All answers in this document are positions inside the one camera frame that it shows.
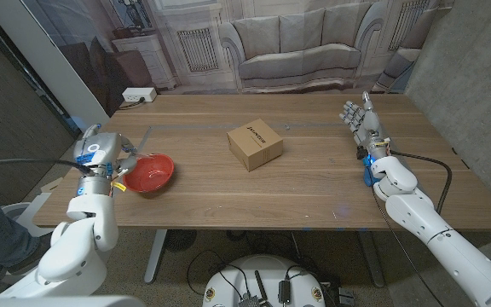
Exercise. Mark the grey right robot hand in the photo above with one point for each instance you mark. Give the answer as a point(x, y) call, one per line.
point(367, 123)

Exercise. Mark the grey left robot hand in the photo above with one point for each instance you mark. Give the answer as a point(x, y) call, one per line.
point(96, 149)

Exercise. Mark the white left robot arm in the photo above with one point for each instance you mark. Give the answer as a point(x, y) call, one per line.
point(79, 239)

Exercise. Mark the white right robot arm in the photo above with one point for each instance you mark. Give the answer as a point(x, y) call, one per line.
point(454, 256)

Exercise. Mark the red bowl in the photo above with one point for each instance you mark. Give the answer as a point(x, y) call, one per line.
point(154, 172)

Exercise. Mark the white power strip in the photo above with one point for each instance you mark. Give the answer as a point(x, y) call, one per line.
point(139, 94)

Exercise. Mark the white floor stand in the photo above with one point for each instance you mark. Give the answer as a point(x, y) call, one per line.
point(24, 213)

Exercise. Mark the printed living room backdrop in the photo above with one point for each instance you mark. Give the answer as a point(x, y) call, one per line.
point(296, 47)

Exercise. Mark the brown cardboard box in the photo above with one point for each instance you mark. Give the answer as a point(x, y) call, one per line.
point(256, 145)

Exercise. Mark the white table leg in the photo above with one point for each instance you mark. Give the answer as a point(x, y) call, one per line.
point(156, 256)

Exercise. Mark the dark brown shoe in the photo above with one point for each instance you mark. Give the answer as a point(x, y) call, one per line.
point(30, 258)

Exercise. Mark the grey table leg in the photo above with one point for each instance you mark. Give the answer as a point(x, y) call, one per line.
point(371, 256)

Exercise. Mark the black floor box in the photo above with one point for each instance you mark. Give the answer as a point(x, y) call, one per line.
point(345, 297)

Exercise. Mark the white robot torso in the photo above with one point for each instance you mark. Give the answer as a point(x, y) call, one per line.
point(262, 273)

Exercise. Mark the black adapter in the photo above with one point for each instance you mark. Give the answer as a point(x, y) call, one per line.
point(284, 292)

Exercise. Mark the black antenna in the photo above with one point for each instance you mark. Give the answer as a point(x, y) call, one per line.
point(260, 287)

